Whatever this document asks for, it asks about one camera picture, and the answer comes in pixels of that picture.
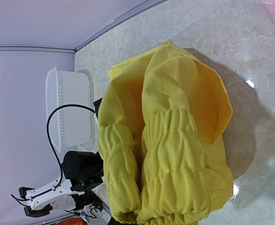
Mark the yellow garment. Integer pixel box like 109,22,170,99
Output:
98,41,233,225

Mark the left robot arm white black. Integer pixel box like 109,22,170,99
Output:
16,99,104,218

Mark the white plastic laundry basket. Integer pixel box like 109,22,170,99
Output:
45,67,94,152

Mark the back aluminium frame rail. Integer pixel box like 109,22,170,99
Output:
75,0,167,52

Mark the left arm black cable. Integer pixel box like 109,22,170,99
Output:
45,104,96,188

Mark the left aluminium frame post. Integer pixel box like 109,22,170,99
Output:
0,45,76,54

